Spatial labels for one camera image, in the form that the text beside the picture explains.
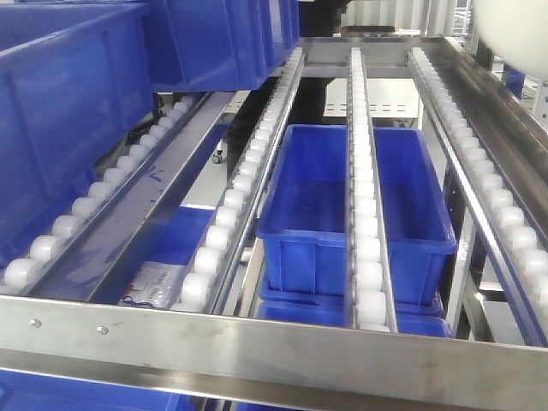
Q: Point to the roller track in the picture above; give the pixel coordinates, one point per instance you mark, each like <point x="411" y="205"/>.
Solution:
<point x="216" y="258"/>
<point x="368" y="300"/>
<point x="23" y="272"/>
<point x="513" y="244"/>

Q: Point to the steel front shelf beam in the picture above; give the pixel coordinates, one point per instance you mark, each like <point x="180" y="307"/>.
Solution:
<point x="285" y="364"/>

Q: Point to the blue crate below rollers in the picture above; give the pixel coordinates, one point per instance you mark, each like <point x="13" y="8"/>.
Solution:
<point x="302" y="222"/>

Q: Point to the blue crate lower left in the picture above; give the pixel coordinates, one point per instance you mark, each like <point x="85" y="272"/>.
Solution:
<point x="181" y="236"/>

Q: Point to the middle roller track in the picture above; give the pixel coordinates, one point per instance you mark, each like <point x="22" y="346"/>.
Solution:
<point x="368" y="300"/>

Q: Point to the blue crate upper middle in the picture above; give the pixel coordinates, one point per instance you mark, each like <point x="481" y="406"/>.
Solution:
<point x="208" y="46"/>

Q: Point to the blue crate bottom stacked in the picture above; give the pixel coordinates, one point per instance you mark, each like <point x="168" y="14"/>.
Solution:
<point x="328" y="310"/>

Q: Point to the blue crate front left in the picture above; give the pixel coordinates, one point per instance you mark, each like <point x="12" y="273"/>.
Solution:
<point x="74" y="81"/>

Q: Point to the right roller track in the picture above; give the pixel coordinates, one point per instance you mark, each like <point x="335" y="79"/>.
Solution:
<point x="513" y="244"/>

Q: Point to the far left roller track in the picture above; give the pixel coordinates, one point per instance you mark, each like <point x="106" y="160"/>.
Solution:
<point x="23" y="272"/>

